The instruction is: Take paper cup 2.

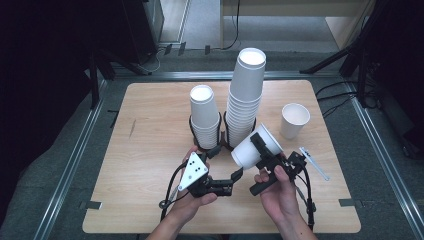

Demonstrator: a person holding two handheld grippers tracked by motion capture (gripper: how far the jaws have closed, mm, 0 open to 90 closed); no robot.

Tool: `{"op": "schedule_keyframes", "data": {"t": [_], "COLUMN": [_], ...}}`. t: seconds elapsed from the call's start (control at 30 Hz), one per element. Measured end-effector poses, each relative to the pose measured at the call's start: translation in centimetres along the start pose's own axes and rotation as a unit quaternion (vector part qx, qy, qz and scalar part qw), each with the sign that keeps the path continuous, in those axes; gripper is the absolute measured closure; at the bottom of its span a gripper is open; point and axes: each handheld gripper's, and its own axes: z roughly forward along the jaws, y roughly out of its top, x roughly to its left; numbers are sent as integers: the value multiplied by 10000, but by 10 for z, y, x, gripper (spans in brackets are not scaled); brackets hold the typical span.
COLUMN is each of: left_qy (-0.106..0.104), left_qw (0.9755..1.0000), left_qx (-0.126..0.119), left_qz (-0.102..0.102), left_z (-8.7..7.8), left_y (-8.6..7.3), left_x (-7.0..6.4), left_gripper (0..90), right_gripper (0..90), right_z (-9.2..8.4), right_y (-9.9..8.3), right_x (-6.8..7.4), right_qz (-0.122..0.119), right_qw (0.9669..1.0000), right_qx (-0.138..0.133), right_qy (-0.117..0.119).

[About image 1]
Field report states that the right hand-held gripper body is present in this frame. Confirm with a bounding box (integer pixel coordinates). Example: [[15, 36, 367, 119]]
[[249, 146, 331, 197]]

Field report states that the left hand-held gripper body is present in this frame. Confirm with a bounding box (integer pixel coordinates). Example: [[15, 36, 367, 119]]
[[178, 151, 234, 198]]

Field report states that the black wire cup holder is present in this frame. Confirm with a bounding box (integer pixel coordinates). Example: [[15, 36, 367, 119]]
[[188, 112, 225, 154], [222, 111, 258, 153]]

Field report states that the white disposable paper cup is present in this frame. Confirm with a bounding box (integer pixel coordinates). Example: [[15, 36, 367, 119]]
[[230, 123, 284, 172], [279, 102, 312, 140]]

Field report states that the short stack of white cups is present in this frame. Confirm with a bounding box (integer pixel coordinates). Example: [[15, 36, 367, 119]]
[[189, 84, 221, 150]]

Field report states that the tall stack of white cups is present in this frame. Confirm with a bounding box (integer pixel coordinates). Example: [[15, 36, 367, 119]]
[[225, 47, 268, 149]]

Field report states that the person's left hand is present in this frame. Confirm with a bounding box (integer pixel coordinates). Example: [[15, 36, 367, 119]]
[[165, 146, 218, 224]]

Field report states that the person's right hand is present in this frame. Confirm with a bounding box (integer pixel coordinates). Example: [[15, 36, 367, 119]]
[[253, 164, 303, 224]]

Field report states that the black tripod stand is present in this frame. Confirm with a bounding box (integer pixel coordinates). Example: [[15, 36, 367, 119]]
[[299, 0, 424, 111]]

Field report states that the black metal stand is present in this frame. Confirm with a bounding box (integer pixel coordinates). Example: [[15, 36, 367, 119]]
[[87, 46, 153, 111]]

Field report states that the light wooden desk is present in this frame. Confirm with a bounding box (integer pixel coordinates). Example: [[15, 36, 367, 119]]
[[219, 0, 379, 50]]

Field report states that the dark cabinet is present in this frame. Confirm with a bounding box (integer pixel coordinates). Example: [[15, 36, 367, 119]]
[[121, 0, 165, 64]]

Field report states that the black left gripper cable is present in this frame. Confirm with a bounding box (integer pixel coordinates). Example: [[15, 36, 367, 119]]
[[159, 159, 189, 223]]

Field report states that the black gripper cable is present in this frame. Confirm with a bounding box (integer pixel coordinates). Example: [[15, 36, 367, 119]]
[[294, 164, 317, 232], [159, 159, 189, 223]]

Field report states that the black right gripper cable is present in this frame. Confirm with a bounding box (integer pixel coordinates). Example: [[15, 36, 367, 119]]
[[294, 164, 317, 232]]

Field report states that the black floor cable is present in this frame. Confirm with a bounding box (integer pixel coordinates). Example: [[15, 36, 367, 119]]
[[314, 79, 359, 98], [321, 94, 358, 119]]

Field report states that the aluminium floor rail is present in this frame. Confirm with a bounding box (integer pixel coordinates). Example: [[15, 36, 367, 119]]
[[346, 81, 424, 239], [33, 79, 109, 240]]

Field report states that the white floor cable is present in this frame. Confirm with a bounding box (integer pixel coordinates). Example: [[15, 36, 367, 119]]
[[138, 46, 168, 74]]

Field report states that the black hanging cable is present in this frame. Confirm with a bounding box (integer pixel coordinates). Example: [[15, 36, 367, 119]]
[[221, 0, 242, 52]]

